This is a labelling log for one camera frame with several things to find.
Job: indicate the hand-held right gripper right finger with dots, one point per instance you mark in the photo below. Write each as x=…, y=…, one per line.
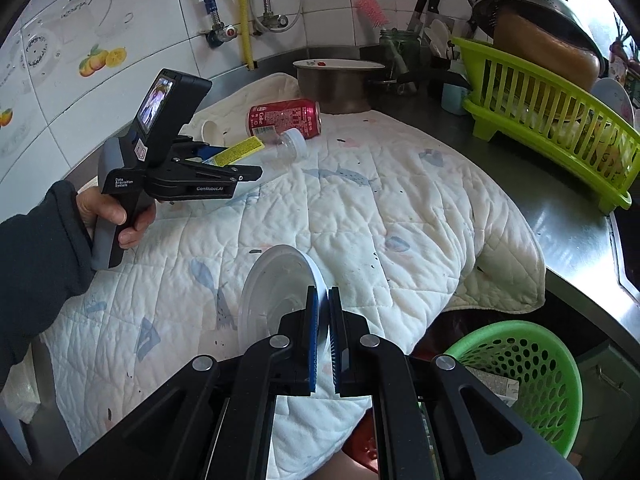
x=334, y=360

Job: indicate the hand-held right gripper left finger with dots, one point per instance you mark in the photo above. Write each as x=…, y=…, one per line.
x=311, y=360

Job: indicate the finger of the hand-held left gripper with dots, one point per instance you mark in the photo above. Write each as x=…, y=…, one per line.
x=235, y=173
x=205, y=151

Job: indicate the clear plastic bottle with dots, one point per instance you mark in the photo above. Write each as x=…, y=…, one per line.
x=290, y=145

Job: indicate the red soda can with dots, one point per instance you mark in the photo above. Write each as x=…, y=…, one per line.
x=282, y=117

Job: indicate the white plastic lid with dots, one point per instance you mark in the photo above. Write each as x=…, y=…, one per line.
x=275, y=285

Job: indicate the green perforated plastic basket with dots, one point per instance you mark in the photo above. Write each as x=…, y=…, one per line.
x=545, y=360

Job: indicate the person's left forearm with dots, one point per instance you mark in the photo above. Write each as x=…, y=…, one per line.
x=40, y=270

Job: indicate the person's left hand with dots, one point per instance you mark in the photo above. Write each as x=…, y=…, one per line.
x=112, y=212

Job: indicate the red plastic stool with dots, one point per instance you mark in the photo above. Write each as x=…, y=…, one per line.
x=362, y=445

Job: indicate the white quilted blanket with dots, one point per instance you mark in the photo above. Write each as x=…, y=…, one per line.
x=325, y=220

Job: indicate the steel pot with white lid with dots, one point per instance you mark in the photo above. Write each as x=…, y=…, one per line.
x=335, y=90

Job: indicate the glass jar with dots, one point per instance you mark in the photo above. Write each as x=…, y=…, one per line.
x=400, y=55

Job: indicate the pink bottle brush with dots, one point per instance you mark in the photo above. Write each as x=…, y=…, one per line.
x=370, y=7

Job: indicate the light blue cup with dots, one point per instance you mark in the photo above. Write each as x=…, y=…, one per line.
x=454, y=97

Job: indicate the white plastic spatula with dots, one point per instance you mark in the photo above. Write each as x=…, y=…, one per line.
x=439, y=35

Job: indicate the white plastic bag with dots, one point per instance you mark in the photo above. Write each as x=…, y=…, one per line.
x=20, y=395

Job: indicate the steel kitchen sink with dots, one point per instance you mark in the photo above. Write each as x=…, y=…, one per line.
x=627, y=260

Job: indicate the green plastic dish rack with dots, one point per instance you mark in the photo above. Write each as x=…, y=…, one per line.
x=540, y=105

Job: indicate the brown clay pot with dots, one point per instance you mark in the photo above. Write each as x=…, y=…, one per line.
x=545, y=52

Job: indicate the steel colander bowl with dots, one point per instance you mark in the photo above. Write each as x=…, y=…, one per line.
x=545, y=10

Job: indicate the white plate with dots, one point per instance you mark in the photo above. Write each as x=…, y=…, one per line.
x=612, y=97

